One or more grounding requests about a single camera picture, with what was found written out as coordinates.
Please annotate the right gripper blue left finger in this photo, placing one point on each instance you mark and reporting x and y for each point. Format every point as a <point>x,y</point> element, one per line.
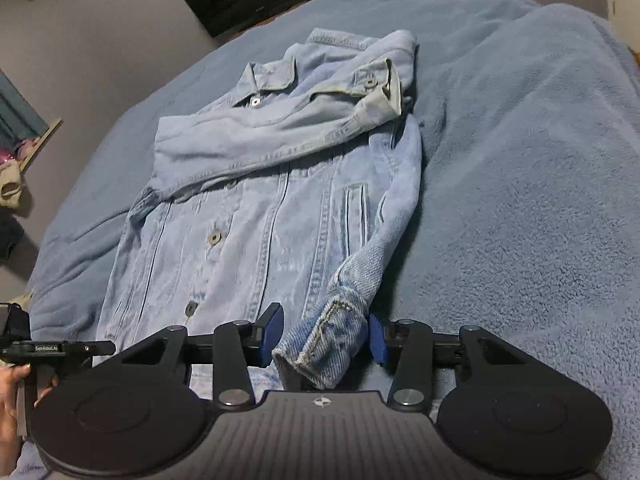
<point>270,328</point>

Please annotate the black garment at left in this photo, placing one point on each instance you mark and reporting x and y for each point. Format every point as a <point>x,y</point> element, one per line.
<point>11,233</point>

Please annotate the wooden window sill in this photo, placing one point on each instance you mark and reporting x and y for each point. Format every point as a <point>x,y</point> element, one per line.
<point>45,137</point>

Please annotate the person's left hand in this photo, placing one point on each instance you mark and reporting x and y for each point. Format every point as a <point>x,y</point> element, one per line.
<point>11,442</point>

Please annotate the beige cloth on sill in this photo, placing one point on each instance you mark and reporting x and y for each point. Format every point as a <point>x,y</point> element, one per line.
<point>11,184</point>

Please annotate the light blue denim jacket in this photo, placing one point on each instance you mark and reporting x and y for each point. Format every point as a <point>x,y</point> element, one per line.
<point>293,188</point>

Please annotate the blue fleece bed blanket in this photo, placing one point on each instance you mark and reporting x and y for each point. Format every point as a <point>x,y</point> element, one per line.
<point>528,218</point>

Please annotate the pink item on sill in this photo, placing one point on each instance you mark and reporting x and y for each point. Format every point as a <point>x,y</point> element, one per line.
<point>24,153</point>

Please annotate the teal window curtain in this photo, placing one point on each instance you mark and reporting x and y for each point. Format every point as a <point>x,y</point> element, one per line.
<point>18,119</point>

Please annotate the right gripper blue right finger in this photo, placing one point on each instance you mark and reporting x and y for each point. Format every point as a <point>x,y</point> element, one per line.
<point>378,340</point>

